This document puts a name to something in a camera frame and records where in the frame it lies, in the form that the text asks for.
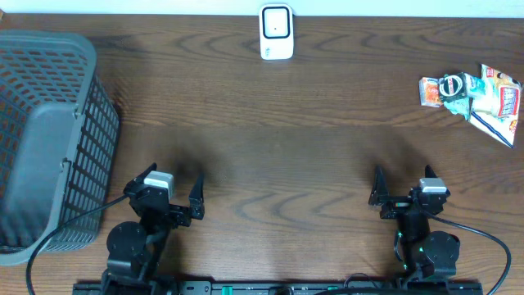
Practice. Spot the grey plastic basket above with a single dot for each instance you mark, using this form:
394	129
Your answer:
59	131

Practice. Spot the white barcode scanner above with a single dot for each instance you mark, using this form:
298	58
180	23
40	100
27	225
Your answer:
276	31

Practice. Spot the teal white packet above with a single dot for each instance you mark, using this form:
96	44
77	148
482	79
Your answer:
460	107

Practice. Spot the orange white small pack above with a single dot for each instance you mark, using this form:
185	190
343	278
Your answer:
429	92

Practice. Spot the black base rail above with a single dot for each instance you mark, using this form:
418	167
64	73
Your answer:
208	288

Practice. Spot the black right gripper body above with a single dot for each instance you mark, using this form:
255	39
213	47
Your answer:
395	207

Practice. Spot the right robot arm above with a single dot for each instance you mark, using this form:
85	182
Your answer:
427	256

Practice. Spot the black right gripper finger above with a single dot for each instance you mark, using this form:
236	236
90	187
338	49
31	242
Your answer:
379	193
429	172

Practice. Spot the green white small box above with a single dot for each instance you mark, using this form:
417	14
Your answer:
475	87

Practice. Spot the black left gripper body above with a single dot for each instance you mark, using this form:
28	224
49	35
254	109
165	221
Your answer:
181	222

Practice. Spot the white blue snack bag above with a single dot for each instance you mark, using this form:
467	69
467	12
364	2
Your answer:
496	113

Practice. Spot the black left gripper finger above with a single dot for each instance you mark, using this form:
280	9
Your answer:
140	178
196	199

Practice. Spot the round black red tin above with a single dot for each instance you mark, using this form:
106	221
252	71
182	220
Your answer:
452	87

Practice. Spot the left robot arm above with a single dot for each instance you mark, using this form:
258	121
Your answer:
135	248

